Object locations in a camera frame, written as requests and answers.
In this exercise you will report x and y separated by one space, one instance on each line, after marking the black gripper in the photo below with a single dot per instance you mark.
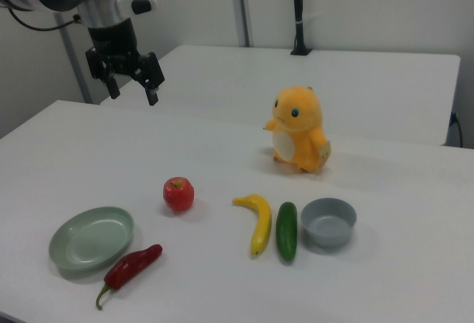
115 41

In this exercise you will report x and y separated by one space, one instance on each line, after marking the red apple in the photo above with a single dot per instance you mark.
179 195

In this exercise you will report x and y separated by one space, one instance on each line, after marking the pale green plate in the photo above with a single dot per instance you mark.
92 239

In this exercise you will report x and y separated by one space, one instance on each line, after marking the orange plush toy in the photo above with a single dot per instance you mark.
300 130

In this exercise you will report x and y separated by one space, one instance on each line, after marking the black pole with clamp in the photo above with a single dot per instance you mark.
298 4

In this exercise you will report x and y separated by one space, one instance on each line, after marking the red chili pepper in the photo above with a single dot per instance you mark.
129 265

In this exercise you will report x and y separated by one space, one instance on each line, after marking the yellow banana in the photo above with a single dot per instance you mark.
263 223

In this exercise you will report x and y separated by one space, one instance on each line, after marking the green cucumber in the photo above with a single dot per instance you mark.
287 232

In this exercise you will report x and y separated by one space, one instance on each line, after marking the grey round bowl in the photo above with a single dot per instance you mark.
329 234

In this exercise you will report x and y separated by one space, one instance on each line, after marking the grey aluminium frame post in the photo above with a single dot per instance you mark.
242 4

